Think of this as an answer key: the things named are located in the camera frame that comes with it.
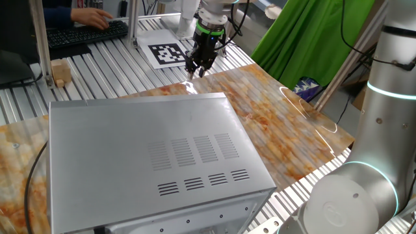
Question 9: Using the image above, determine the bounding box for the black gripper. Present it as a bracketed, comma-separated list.
[184, 30, 227, 81]

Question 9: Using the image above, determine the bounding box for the forearm in blue sleeve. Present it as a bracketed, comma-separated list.
[42, 0, 74, 29]

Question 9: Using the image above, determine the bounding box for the silver microwave oven body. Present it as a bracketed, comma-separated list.
[46, 92, 277, 234]

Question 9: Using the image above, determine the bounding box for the person's bare hand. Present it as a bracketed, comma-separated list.
[70, 6, 114, 31]

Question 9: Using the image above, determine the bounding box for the paper with fiducial marker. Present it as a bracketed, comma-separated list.
[136, 29, 196, 70]

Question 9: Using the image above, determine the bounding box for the orange marble patterned mat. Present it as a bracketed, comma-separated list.
[0, 63, 356, 234]

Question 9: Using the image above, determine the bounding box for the green cloth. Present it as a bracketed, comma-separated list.
[250, 0, 376, 90]

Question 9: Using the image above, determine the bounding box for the blue white patterned bag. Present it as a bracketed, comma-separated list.
[292, 77, 321, 101]

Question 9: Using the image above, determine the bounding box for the black computer keyboard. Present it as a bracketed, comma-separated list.
[45, 19, 129, 49]

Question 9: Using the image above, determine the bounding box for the black desk pad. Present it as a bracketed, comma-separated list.
[48, 42, 92, 61]

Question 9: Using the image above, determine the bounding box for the large wooden block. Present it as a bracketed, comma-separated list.
[51, 58, 72, 84]

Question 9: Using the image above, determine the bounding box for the brown cardboard box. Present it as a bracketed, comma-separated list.
[352, 84, 368, 111]

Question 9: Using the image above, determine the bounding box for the black tripod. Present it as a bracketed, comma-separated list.
[356, 44, 380, 75]

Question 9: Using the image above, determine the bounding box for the black monitor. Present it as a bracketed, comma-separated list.
[0, 0, 44, 89]

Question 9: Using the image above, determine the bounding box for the white mount on grey plate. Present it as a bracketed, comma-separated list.
[161, 0, 200, 40]

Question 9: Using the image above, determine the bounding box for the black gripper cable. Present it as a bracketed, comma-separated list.
[214, 0, 251, 51]

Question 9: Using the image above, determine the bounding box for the narrow aluminium frame post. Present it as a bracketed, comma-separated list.
[127, 0, 140, 49]

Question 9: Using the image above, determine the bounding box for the thin black floor cable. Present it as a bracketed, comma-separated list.
[336, 94, 352, 126]

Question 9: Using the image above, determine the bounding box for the slanted aluminium frame beam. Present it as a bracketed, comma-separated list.
[313, 0, 389, 113]

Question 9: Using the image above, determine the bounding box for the wide aluminium frame post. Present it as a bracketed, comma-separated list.
[29, 0, 56, 89]

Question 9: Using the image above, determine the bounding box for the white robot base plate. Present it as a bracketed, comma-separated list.
[246, 216, 283, 234]

